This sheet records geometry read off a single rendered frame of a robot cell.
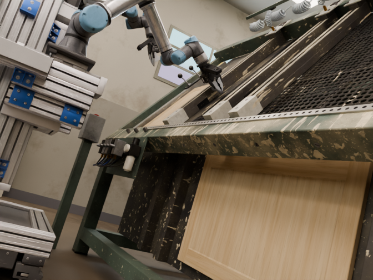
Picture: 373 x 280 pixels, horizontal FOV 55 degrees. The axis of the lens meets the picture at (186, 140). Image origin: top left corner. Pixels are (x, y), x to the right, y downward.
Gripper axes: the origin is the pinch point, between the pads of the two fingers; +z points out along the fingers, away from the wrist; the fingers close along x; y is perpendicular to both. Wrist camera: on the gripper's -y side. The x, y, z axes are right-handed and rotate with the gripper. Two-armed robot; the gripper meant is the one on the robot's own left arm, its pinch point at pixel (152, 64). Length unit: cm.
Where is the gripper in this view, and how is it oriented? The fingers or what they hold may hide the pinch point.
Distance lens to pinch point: 247.6
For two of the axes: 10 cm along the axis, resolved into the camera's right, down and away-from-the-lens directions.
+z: 1.5, 9.9, 0.2
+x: -4.1, 0.4, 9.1
